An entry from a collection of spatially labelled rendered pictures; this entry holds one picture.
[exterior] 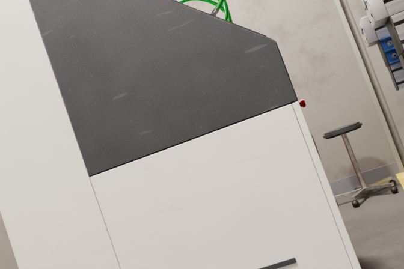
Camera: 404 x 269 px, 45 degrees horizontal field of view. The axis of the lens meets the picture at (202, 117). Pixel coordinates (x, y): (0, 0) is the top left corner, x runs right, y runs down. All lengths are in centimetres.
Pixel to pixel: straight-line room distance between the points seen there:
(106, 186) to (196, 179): 24
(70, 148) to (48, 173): 9
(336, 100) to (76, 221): 339
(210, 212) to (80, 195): 35
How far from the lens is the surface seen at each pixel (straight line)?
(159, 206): 130
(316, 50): 450
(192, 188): 127
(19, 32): 145
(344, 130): 381
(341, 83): 447
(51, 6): 142
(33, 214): 143
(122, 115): 131
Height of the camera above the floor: 75
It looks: 4 degrees up
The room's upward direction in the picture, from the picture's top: 20 degrees counter-clockwise
